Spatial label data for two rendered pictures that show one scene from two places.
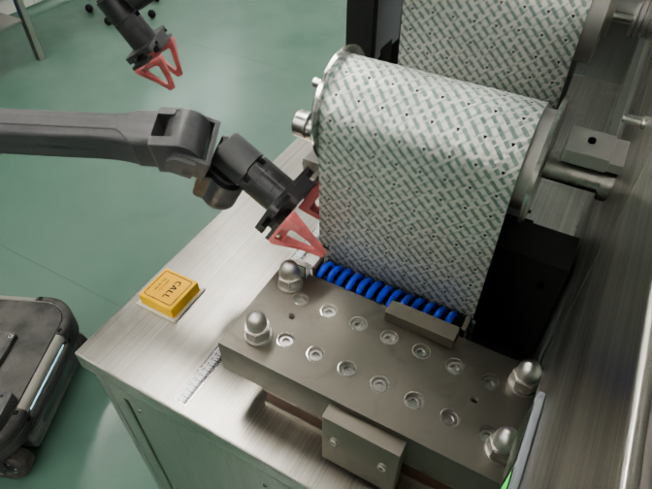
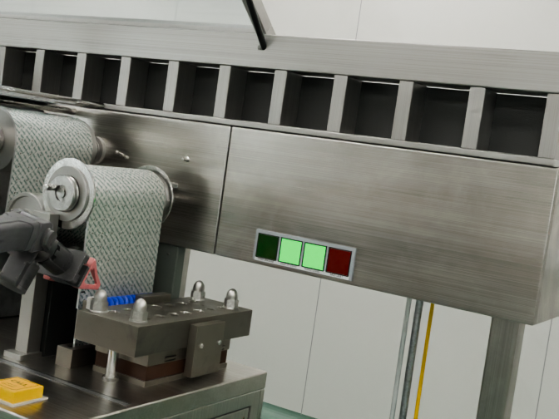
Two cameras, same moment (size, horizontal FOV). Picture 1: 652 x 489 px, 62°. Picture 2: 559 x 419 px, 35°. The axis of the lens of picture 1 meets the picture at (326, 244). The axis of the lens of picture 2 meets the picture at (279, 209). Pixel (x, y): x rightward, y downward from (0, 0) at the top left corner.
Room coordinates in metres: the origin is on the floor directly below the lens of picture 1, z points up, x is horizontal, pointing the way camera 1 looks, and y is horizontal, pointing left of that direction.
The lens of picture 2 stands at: (0.11, 1.77, 1.40)
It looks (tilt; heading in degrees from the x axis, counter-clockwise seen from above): 4 degrees down; 272
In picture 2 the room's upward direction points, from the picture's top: 8 degrees clockwise
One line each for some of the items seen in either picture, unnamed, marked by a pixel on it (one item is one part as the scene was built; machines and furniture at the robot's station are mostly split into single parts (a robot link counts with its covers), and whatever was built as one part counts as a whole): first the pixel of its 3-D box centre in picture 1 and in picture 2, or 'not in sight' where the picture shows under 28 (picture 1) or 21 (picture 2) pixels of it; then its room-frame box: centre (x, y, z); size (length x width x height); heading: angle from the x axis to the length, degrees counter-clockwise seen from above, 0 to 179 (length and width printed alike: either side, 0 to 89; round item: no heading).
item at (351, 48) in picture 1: (341, 104); (68, 193); (0.61, -0.02, 1.25); 0.15 x 0.01 x 0.15; 151
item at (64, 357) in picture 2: not in sight; (111, 348); (0.50, -0.10, 0.92); 0.28 x 0.04 x 0.04; 61
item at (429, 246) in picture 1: (398, 243); (121, 262); (0.50, -0.09, 1.11); 0.23 x 0.01 x 0.18; 61
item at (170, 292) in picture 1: (170, 292); (15, 390); (0.59, 0.26, 0.91); 0.07 x 0.07 x 0.02; 61
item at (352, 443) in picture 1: (360, 451); (205, 348); (0.29, -0.04, 0.96); 0.10 x 0.03 x 0.11; 61
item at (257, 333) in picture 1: (256, 324); (139, 309); (0.42, 0.09, 1.05); 0.04 x 0.04 x 0.04
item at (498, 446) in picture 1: (505, 441); (231, 298); (0.26, -0.19, 1.05); 0.04 x 0.04 x 0.04
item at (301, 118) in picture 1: (304, 123); not in sight; (0.68, 0.03, 1.18); 0.04 x 0.02 x 0.04; 151
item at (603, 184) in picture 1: (578, 173); not in sight; (0.47, -0.27, 1.25); 0.07 x 0.04 x 0.04; 61
